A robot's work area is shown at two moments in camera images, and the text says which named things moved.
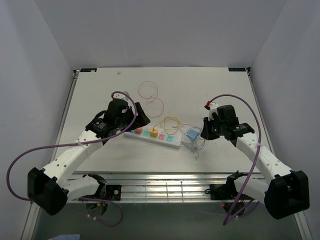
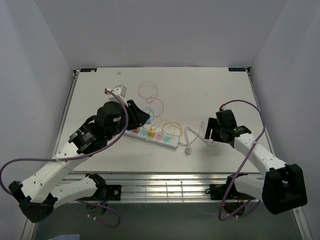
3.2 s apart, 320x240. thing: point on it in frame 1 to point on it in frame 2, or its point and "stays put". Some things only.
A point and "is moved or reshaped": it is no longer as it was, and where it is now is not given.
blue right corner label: [237, 69] stays put
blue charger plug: [193, 133] is moved or reshaped
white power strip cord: [182, 144] to [188, 149]
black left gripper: [140, 120] stays put
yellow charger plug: [153, 132] is moved or reshaped
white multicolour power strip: [156, 136] stays put
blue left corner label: [88, 69] stays put
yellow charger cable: [162, 125] to [172, 122]
